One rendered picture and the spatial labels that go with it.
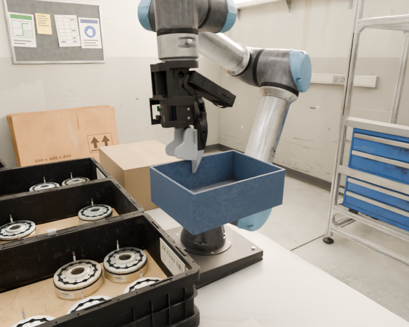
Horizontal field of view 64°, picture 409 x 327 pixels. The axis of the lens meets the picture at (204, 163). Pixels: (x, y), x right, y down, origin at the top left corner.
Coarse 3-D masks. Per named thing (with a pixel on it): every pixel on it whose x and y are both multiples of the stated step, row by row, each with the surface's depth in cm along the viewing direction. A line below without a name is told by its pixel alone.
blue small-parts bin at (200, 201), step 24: (168, 168) 63; (216, 168) 69; (240, 168) 70; (264, 168) 64; (168, 192) 56; (192, 192) 50; (216, 192) 51; (240, 192) 54; (264, 192) 58; (192, 216) 50; (216, 216) 53; (240, 216) 56
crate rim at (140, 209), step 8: (80, 184) 107; (88, 184) 108; (40, 192) 101; (48, 192) 102; (0, 200) 96; (136, 208) 91; (120, 216) 86; (80, 224) 82; (88, 224) 82; (56, 232) 78; (16, 240) 75; (24, 240) 75
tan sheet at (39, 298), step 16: (160, 272) 80; (32, 288) 74; (48, 288) 74; (112, 288) 74; (0, 304) 69; (16, 304) 69; (32, 304) 69; (48, 304) 69; (64, 304) 69; (0, 320) 65; (16, 320) 65
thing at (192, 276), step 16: (96, 224) 82; (32, 240) 75; (48, 240) 76; (192, 272) 64; (144, 288) 59; (160, 288) 60; (176, 288) 62; (96, 304) 55; (112, 304) 56; (128, 304) 57; (64, 320) 52; (80, 320) 53; (96, 320) 55
